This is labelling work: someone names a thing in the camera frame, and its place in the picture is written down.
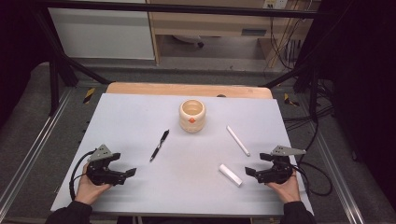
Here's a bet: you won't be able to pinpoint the white power strip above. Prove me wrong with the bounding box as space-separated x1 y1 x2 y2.
262 0 290 10

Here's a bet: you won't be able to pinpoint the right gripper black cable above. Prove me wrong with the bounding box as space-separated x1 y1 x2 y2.
291 160 333 198

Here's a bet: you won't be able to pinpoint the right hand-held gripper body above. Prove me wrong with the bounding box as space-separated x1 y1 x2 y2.
254 145 307 185

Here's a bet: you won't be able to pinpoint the yellow black hazard tape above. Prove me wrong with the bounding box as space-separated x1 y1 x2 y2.
282 92 301 107
82 87 96 105

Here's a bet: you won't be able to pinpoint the white chair base with castor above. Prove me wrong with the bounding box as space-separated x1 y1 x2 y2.
172 34 205 49

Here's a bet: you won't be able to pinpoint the black pen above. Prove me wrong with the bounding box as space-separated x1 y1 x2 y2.
148 129 171 163

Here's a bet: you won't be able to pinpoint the person's right hand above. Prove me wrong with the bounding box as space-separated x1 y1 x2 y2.
265 169 302 205

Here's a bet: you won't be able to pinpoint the aluminium floor rail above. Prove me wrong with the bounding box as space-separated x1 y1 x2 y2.
0 88 75 213
313 130 366 224

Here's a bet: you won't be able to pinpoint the white cabinet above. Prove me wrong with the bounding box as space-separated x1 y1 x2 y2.
48 7 156 61

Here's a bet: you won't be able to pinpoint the person's left hand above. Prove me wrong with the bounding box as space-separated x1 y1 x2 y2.
74 162 113 206

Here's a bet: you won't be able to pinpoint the beige wooden cup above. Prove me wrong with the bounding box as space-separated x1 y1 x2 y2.
178 99 207 134

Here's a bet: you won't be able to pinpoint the white foam board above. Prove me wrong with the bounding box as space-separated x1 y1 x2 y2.
50 92 315 218

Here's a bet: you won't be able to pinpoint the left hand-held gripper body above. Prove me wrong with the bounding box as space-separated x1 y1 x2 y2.
86 144 126 187

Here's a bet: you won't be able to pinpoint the long white pen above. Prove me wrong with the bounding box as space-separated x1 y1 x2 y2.
225 125 251 158

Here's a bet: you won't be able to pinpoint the black metal frame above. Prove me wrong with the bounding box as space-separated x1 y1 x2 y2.
29 0 332 117

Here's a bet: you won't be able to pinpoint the bundle of black floor cables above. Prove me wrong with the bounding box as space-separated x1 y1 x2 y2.
282 78 336 133

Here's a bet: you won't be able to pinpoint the hanging cables by desk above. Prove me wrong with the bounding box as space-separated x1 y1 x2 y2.
268 14 304 71

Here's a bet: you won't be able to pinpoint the wooden table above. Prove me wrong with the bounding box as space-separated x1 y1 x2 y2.
105 81 275 100

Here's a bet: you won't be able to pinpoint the short white block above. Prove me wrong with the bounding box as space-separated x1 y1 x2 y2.
218 163 244 189

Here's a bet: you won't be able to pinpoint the light wooden desk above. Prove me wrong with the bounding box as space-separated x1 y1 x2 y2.
146 0 322 68

